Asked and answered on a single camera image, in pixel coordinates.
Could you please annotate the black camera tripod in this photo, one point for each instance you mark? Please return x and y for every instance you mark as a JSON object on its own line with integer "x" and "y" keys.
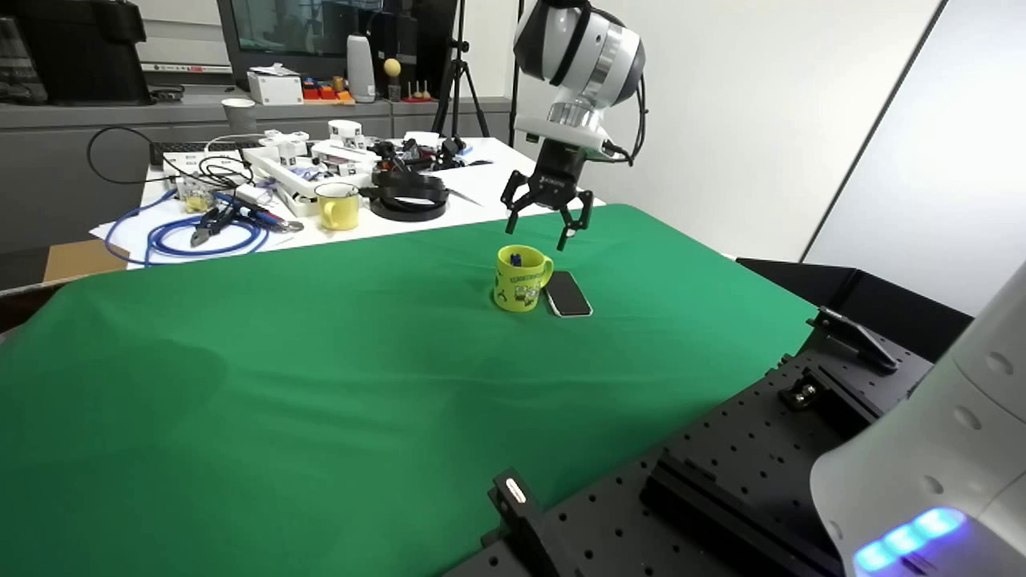
{"x": 461, "y": 74}

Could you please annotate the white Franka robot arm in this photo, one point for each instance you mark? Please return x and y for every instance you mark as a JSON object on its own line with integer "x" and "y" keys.
{"x": 579, "y": 64}

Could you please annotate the small black mounting block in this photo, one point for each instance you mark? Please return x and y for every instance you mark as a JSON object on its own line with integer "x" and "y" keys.
{"x": 804, "y": 394}

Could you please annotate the yellow-green cartoon cup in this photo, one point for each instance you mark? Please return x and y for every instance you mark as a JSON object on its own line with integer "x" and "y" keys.
{"x": 519, "y": 288}

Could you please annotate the grey counter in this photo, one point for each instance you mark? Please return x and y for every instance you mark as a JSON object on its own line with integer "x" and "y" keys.
{"x": 52, "y": 161}

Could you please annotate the white tray with parts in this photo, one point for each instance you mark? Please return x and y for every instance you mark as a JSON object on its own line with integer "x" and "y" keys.
{"x": 308, "y": 172}

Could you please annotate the white table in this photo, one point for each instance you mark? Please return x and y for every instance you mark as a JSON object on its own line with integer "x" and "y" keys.
{"x": 481, "y": 192}

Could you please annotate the small clear yellow cup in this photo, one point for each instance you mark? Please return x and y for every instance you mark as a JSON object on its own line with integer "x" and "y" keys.
{"x": 198, "y": 196}

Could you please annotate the white cylindrical speaker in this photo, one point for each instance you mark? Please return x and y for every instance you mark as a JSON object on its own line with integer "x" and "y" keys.
{"x": 360, "y": 69}

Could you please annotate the black perforated breadboard plate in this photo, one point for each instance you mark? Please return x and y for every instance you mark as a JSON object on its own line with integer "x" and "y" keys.
{"x": 740, "y": 469}

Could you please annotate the black smartphone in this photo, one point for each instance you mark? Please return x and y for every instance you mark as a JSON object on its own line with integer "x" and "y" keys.
{"x": 570, "y": 293}

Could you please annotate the black clamp with white label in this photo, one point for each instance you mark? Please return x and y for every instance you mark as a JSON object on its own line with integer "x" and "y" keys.
{"x": 519, "y": 502}

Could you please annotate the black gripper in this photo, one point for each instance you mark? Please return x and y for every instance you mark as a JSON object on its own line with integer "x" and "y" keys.
{"x": 559, "y": 176}

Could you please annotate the cardboard box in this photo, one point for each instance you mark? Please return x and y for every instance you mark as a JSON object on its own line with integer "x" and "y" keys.
{"x": 86, "y": 259}

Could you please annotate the black gear pile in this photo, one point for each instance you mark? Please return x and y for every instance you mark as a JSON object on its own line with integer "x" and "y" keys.
{"x": 427, "y": 150}

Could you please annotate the black high-back chair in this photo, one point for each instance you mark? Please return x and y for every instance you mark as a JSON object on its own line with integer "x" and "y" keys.
{"x": 86, "y": 49}

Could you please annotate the black pliers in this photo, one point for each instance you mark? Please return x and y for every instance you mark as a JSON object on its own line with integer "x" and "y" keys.
{"x": 214, "y": 224}

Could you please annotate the black tilted bracket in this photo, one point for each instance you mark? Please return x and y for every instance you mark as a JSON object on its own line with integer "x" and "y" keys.
{"x": 853, "y": 339}

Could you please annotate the black slanted pole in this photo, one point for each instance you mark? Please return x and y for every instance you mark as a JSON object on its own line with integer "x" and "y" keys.
{"x": 515, "y": 97}

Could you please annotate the green table cloth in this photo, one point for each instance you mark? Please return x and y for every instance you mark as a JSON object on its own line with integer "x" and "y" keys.
{"x": 321, "y": 406}

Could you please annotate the yellow ball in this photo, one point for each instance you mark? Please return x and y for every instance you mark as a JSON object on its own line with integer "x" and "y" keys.
{"x": 392, "y": 69}

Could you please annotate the white lidded pot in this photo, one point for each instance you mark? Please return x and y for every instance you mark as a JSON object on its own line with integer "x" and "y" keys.
{"x": 273, "y": 85}

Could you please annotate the large wall display screen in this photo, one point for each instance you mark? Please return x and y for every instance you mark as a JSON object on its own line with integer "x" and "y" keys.
{"x": 308, "y": 32}

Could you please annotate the red small items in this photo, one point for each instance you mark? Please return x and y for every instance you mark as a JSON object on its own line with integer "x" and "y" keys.
{"x": 325, "y": 92}

